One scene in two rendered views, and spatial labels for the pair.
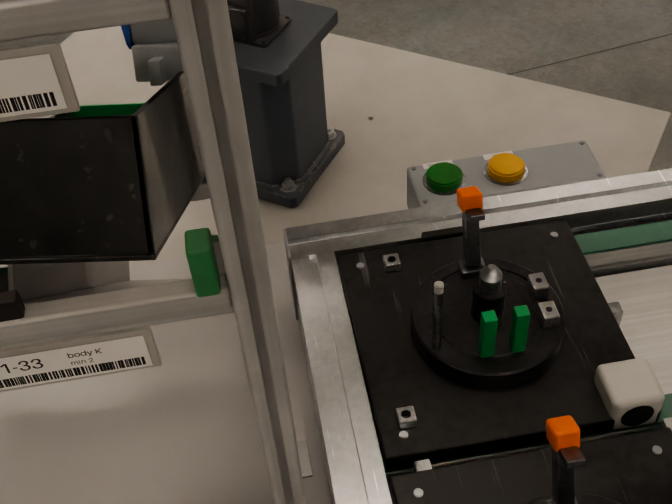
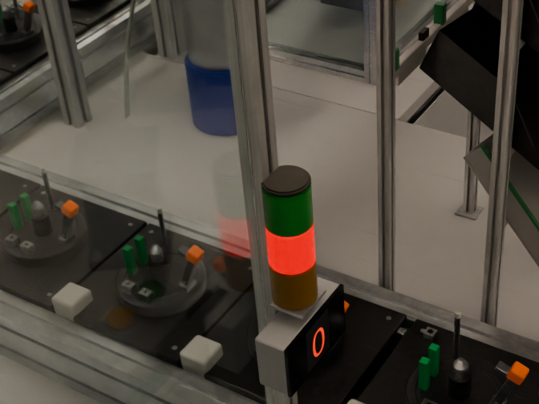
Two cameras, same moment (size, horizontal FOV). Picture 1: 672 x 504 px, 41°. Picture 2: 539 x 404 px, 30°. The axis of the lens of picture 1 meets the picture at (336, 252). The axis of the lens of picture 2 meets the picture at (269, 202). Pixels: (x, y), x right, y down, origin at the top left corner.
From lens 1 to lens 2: 140 cm
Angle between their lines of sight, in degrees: 87
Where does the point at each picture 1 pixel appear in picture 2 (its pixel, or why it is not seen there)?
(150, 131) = (447, 46)
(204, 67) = not seen: outside the picture
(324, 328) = (528, 353)
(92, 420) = not seen: outside the picture
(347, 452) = (436, 315)
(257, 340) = (383, 101)
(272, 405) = (383, 137)
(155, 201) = (433, 60)
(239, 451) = not seen: hidden behind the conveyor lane
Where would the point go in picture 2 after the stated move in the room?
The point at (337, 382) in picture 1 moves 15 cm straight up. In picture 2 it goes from (485, 337) to (491, 257)
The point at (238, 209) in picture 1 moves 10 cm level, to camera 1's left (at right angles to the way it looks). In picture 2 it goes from (382, 42) to (423, 13)
